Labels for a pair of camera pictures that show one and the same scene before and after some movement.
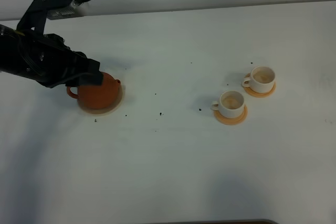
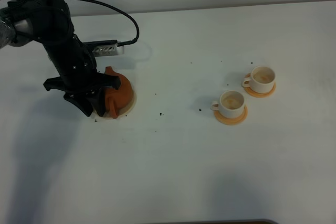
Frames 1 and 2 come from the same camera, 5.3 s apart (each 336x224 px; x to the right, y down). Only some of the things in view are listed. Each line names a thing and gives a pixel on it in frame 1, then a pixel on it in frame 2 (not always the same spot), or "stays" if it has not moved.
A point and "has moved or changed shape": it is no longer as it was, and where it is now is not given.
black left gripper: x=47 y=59 to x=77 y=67
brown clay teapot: x=107 y=95 has moved or changed shape
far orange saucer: x=248 y=90 stays
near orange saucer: x=231 y=120 stays
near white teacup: x=230 y=104 stays
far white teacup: x=262 y=80 stays
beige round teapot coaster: x=100 y=112 to x=129 y=108
